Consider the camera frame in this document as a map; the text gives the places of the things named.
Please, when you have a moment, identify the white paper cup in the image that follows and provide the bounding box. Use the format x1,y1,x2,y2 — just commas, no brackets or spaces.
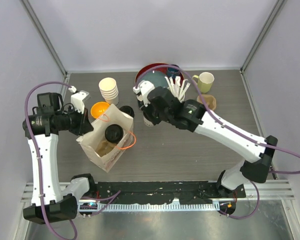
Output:
143,116,154,127

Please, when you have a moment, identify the stack of white paper cups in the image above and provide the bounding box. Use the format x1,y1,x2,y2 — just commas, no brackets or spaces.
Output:
98,77,119,105

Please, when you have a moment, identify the brown cardboard cup carrier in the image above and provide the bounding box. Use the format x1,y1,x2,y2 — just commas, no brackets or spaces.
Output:
196,94,217,111
95,140,116,157

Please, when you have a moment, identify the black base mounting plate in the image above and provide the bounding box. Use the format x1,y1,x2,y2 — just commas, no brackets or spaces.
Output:
81,181,246,205

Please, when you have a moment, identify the dark green ceramic mug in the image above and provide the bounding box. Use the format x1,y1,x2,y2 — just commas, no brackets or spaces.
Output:
137,100,145,111

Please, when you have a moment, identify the light green ceramic mug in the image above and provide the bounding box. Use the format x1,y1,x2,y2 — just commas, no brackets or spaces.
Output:
192,72,215,94

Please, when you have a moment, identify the dark blue ceramic cup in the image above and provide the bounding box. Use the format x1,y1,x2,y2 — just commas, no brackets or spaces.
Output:
166,67,180,79

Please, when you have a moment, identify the brown paper takeout bag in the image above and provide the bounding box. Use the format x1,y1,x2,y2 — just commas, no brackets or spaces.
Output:
76,104,137,172

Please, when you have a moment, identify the red round tray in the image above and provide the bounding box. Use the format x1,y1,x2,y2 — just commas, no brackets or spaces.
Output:
135,63,184,87

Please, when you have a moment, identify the black cup lid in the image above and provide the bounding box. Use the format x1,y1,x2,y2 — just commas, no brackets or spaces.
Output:
104,124,124,144

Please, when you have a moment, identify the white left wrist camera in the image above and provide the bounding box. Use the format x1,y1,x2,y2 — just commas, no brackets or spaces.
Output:
68,86,90,114

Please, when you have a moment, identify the aluminium frame rail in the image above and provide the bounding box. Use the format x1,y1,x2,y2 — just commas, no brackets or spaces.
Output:
21,179,296,213

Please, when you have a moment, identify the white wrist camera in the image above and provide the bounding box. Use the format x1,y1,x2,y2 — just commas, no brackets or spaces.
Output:
68,86,90,114
132,80,155,107

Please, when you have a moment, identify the orange plastic bowl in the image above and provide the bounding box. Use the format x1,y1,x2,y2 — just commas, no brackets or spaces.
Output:
90,101,110,119

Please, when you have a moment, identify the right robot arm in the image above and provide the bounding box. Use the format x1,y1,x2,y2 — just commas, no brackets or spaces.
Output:
141,86,278,198

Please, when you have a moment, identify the blue ceramic plate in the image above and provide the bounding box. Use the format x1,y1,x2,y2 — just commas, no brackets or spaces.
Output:
138,70,168,88

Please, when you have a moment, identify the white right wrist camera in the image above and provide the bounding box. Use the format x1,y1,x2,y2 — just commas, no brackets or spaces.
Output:
132,80,155,107

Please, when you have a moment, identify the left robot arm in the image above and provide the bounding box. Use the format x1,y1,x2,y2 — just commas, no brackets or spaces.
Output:
22,90,97,225

